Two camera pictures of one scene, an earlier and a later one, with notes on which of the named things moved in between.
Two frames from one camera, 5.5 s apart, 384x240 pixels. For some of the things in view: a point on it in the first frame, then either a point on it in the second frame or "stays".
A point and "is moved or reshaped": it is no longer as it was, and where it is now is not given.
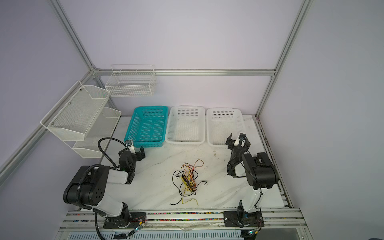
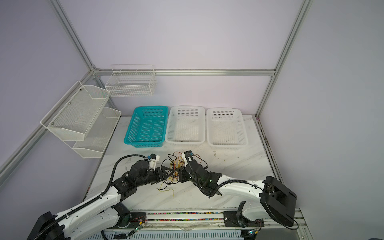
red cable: [188, 167] is moved or reshaped
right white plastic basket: [221, 123] stays
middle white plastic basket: [186, 126] stays
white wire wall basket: [131, 80] stays
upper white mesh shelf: [77, 112] stays
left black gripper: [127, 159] -> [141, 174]
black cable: [194, 191] -> [169, 173]
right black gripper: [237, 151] -> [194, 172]
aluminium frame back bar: [185, 71] stays
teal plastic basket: [149, 126] stays
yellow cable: [188, 184] -> [173, 167]
